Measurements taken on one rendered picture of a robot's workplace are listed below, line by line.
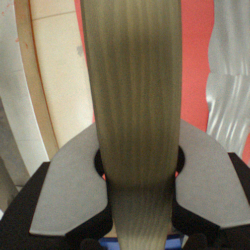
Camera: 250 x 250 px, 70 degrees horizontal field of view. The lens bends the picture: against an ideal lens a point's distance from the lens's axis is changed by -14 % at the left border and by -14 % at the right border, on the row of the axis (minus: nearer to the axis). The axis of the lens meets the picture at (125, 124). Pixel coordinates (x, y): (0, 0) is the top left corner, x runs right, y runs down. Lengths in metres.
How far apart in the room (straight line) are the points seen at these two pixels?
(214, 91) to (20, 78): 0.20
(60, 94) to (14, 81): 0.06
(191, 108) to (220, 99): 0.04
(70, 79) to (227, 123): 0.19
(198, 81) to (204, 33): 0.05
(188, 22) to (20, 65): 0.17
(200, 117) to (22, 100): 0.20
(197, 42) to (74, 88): 0.14
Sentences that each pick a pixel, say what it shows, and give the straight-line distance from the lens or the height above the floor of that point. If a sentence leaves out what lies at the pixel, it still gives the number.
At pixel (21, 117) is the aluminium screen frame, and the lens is 0.23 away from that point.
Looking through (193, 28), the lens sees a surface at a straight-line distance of 0.22.
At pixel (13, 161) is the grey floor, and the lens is 1.83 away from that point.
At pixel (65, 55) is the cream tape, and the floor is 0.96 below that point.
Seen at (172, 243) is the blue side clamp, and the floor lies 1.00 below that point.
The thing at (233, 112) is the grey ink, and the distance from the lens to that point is 0.26.
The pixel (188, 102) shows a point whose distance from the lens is 0.24.
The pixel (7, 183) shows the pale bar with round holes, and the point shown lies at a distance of 0.29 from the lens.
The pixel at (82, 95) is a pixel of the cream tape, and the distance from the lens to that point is 0.23.
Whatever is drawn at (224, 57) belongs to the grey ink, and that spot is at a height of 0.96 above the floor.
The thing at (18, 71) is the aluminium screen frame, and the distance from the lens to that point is 0.21.
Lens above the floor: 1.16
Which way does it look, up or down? 61 degrees down
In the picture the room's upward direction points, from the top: 178 degrees counter-clockwise
